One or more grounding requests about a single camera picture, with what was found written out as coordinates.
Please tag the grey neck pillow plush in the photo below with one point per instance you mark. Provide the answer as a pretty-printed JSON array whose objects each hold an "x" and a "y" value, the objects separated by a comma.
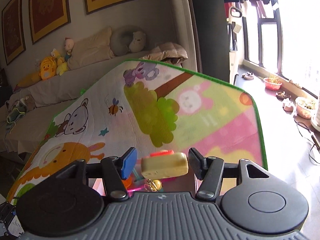
[{"x": 127, "y": 39}]

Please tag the grey sofa bed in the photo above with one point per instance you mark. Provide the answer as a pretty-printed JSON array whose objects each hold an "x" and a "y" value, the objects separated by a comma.
[{"x": 50, "y": 97}]

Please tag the colourful cartoon play mat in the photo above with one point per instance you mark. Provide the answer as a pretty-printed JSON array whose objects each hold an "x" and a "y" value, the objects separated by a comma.
[{"x": 151, "y": 106}]

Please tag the yellow cheese block toy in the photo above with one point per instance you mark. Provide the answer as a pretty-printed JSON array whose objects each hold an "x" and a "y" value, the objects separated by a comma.
[{"x": 164, "y": 165}]

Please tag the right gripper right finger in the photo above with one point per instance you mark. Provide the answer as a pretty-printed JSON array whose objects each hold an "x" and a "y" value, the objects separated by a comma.
[{"x": 209, "y": 170}]

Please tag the red plant bowl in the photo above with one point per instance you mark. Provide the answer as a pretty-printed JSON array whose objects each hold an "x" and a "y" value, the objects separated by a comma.
[{"x": 271, "y": 83}]

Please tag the yellow duck plush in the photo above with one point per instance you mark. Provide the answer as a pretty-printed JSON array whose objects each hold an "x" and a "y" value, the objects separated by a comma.
[{"x": 47, "y": 70}]

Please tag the small doll plush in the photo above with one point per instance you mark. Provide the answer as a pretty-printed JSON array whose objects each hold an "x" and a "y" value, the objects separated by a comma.
[{"x": 69, "y": 44}]

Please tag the beige pillow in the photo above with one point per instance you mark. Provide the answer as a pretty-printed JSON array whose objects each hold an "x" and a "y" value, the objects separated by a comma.
[{"x": 93, "y": 49}]

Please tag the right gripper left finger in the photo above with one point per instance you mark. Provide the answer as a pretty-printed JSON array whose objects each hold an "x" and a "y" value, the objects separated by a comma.
[{"x": 115, "y": 170}]

